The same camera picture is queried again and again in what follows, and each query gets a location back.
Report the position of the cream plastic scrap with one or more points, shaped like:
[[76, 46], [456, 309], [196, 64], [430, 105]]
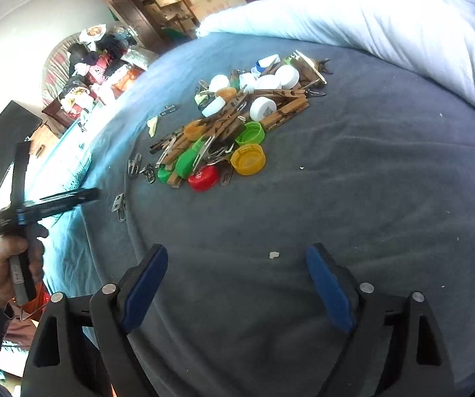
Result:
[[152, 126]]

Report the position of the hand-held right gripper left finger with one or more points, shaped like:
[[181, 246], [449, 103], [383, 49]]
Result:
[[144, 293]]

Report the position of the single wooden clothespin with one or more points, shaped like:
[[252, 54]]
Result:
[[176, 180]]

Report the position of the red bag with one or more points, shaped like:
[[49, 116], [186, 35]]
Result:
[[42, 297]]

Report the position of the yellow bottle cap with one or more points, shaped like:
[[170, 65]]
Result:
[[248, 159]]

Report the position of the grey fleece blanket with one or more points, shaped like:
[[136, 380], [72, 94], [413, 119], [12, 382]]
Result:
[[303, 206]]

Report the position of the pile of clothes and bags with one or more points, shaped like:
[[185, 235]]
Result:
[[96, 62]]

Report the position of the dark wooden wardrobe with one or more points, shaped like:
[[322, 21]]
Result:
[[125, 8]]

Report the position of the black television screen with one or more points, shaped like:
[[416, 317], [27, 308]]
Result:
[[1, 140]]

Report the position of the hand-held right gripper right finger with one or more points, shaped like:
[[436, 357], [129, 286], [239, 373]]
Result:
[[330, 289]]

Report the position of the group of white bottle caps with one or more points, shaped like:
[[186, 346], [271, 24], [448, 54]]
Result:
[[288, 75]]

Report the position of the open green bottle cap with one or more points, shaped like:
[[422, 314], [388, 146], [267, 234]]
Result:
[[250, 132]]

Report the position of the striped arched panel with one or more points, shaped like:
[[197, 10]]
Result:
[[53, 70]]

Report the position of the red bottle cap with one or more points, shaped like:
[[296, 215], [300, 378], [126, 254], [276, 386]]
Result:
[[202, 178]]

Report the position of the small green bottle cap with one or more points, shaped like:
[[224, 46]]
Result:
[[163, 174]]

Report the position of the silver metal clip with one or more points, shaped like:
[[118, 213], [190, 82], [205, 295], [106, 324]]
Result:
[[149, 172], [119, 206], [225, 175], [134, 165], [212, 152]]

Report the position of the orange bottle cap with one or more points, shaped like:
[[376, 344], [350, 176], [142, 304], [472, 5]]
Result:
[[194, 129], [225, 92]]

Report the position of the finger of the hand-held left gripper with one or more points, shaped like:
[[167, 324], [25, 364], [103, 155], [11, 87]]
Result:
[[84, 196]]

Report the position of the gold metal strip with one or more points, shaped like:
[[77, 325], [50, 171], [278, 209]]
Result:
[[305, 60]]

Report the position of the light blue comforter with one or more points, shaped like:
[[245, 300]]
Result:
[[386, 20]]

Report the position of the pile of wooden clothespins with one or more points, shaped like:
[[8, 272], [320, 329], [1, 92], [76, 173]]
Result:
[[287, 107]]

